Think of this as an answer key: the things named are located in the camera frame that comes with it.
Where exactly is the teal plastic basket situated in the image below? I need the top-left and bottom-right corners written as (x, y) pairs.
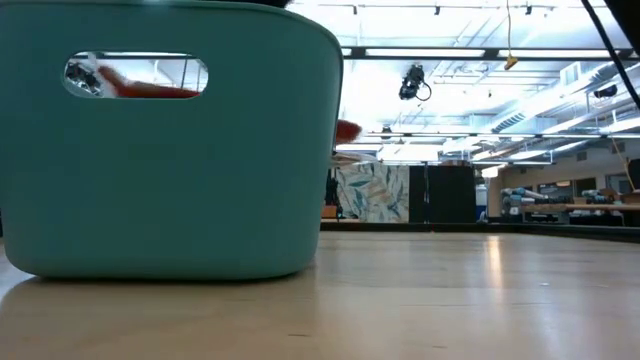
top-left (0, 0), bottom-right (345, 282)

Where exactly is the black room partition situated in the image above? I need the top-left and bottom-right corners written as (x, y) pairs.
top-left (408, 164), bottom-right (477, 224)

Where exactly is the long ceiling light track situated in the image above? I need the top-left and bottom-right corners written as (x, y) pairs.
top-left (359, 130), bottom-right (640, 141)

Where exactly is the black overhead camera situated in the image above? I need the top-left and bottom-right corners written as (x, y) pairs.
top-left (398, 63), bottom-right (433, 103)

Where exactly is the leaf-patterned wall panel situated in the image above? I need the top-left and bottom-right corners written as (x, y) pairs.
top-left (335, 163), bottom-right (411, 224)

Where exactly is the black overhead frame bar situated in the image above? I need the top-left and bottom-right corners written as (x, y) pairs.
top-left (341, 46), bottom-right (636, 63)

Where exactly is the yellow hanging cord with plug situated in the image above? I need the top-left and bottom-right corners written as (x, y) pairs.
top-left (503, 0), bottom-right (520, 72)

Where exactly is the black table edge rail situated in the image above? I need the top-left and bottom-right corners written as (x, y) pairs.
top-left (319, 221), bottom-right (640, 245)

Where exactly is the wooden workbench with metal frame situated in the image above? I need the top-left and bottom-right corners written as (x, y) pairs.
top-left (519, 201), bottom-right (640, 227)

